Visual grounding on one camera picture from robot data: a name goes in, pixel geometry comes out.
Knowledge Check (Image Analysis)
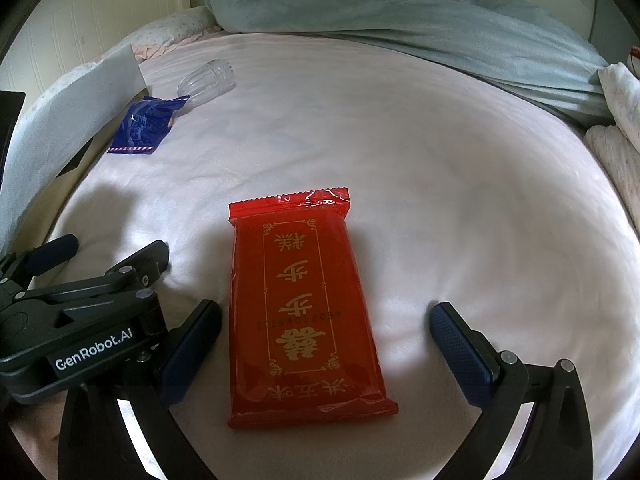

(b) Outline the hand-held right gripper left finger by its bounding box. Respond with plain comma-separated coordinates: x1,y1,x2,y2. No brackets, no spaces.
57,299,223,480

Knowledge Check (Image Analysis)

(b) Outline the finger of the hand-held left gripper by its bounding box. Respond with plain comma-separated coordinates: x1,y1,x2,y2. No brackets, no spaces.
59,240,170,322
20,233,80,278

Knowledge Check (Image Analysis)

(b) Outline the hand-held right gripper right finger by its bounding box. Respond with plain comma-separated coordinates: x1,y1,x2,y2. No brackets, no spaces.
429,301,608,480

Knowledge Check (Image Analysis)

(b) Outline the red snack packet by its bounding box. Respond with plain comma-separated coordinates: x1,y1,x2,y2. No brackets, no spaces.
227,186,400,431

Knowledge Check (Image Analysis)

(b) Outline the white fabric storage box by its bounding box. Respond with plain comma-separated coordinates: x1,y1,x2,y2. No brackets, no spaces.
0,42,148,256

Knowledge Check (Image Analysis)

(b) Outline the large blue biscuit packet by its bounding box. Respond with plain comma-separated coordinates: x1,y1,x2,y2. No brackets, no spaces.
107,95,191,156

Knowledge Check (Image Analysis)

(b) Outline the clear plastic cup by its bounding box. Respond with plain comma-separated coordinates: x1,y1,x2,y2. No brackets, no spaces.
176,58,236,107

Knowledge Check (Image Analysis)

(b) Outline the floral pillow with pink ruffle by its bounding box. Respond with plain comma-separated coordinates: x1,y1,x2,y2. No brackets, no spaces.
122,6,223,61

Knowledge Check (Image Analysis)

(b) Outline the white floral quilt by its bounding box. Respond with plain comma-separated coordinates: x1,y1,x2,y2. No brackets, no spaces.
597,62,640,136

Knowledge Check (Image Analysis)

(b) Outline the grey-green blanket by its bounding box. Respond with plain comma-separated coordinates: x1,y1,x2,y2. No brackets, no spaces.
204,0,617,128

